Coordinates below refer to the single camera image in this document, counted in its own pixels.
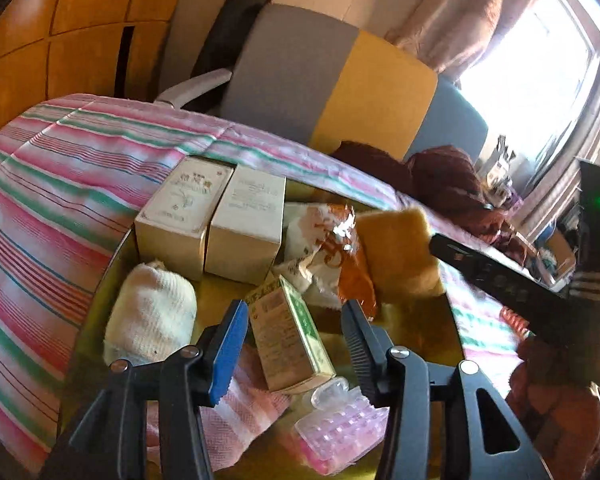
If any clear pink plastic clip box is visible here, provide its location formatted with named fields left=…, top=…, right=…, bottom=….
left=288, top=376, right=389, bottom=476

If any person's right hand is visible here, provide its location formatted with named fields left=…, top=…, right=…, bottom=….
left=506, top=335, right=600, bottom=479

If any white knitted cloth roll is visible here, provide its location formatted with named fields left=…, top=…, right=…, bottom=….
left=102, top=260, right=197, bottom=365

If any white box on windowsill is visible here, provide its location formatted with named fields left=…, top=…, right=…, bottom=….
left=478, top=136, right=517, bottom=192

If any dark red blanket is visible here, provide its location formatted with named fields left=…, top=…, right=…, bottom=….
left=332, top=141, right=527, bottom=266

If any yellow sponge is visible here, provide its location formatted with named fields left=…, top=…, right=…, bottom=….
left=356, top=208, right=444, bottom=304

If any green yellow small carton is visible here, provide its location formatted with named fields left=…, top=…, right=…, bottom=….
left=246, top=276, right=336, bottom=394

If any cream box with plant print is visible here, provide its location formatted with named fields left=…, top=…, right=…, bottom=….
left=134, top=157, right=234, bottom=282

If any plain cream box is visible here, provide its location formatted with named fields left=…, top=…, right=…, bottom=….
left=204, top=166, right=286, bottom=285

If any orange white snack bag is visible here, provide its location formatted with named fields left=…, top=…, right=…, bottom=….
left=271, top=203, right=378, bottom=320

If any striped pink green tablecloth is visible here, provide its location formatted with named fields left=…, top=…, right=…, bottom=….
left=0, top=94, right=413, bottom=474

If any metal tray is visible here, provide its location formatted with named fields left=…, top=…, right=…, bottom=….
left=57, top=179, right=464, bottom=480

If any pink curtain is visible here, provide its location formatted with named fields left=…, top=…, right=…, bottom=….
left=386, top=0, right=536, bottom=82

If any grey yellow blue sofa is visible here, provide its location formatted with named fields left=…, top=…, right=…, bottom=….
left=156, top=4, right=488, bottom=160

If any orange wooden wardrobe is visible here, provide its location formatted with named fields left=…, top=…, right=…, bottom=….
left=0, top=0, right=178, bottom=128

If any black rolled mat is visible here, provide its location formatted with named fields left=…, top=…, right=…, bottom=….
left=189, top=0, right=278, bottom=114

